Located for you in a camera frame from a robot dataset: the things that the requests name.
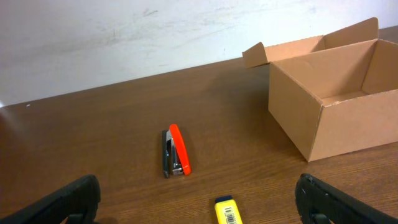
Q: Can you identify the orange and black stapler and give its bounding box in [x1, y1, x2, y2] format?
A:
[162, 124, 192, 179]

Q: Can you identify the open brown cardboard box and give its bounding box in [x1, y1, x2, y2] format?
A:
[243, 17, 397, 161]

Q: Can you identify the yellow highlighter with blue cap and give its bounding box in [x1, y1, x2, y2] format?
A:
[215, 195, 243, 224]

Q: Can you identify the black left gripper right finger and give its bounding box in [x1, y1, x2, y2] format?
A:
[295, 173, 397, 224]

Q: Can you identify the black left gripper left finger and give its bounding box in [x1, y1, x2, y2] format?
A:
[1, 174, 101, 224]

